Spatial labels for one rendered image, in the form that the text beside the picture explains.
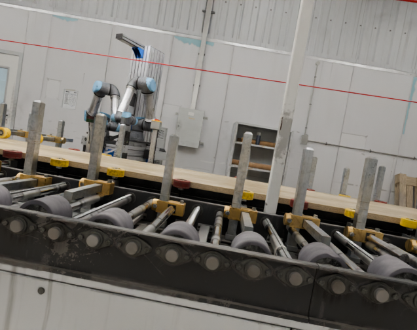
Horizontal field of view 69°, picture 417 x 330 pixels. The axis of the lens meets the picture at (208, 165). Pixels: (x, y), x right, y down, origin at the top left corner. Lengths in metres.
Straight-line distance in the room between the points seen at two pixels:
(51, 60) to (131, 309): 5.24
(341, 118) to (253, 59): 1.76
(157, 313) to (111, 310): 0.12
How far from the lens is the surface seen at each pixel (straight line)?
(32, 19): 6.14
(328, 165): 5.45
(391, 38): 6.20
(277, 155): 1.36
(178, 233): 0.79
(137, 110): 3.33
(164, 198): 1.28
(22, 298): 0.98
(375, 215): 1.62
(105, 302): 0.87
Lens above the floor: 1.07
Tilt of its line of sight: 3 degrees down
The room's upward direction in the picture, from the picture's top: 9 degrees clockwise
